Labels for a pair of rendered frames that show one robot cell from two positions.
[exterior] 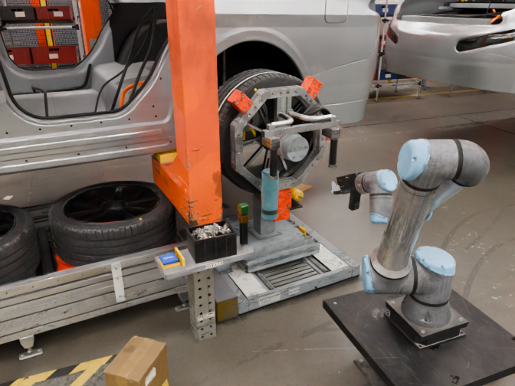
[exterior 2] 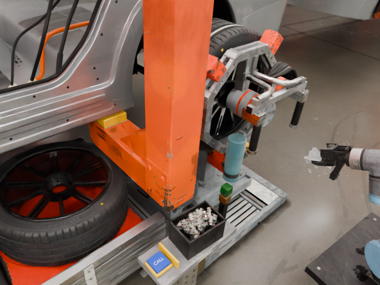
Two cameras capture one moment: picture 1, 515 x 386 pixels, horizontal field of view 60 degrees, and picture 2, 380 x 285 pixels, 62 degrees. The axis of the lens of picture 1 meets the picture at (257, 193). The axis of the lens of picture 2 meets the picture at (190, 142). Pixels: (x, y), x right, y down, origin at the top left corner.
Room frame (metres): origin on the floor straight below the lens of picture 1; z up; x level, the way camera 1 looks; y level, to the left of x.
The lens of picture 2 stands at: (0.98, 0.53, 1.59)
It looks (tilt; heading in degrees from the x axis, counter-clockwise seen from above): 36 degrees down; 342
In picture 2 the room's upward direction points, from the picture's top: 4 degrees clockwise
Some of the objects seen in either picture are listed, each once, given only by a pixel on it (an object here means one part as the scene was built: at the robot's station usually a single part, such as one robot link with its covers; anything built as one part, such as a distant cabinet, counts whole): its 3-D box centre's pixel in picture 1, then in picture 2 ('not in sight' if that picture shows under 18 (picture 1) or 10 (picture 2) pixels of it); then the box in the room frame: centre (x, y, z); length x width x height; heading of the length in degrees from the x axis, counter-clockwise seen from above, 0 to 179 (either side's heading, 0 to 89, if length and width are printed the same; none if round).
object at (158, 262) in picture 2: (168, 260); (158, 262); (1.70, 0.39, 0.47); 0.07 x 0.07 x 0.02; 27
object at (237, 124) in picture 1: (280, 140); (239, 100); (2.25, -0.12, 0.85); 0.54 x 0.07 x 0.54; 117
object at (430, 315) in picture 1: (427, 302); not in sight; (1.46, -0.68, 0.42); 0.19 x 0.19 x 0.10
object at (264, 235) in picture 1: (264, 217); (205, 164); (2.40, -0.04, 0.32); 0.40 x 0.30 x 0.28; 117
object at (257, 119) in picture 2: (270, 140); (253, 115); (1.99, -0.06, 0.93); 0.09 x 0.05 x 0.05; 27
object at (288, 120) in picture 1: (275, 112); (253, 80); (2.10, -0.09, 1.03); 0.19 x 0.18 x 0.11; 27
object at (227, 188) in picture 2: (243, 207); (226, 189); (1.87, 0.07, 0.64); 0.04 x 0.04 x 0.04; 27
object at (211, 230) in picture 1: (211, 240); (197, 228); (1.79, 0.21, 0.51); 0.20 x 0.14 x 0.13; 113
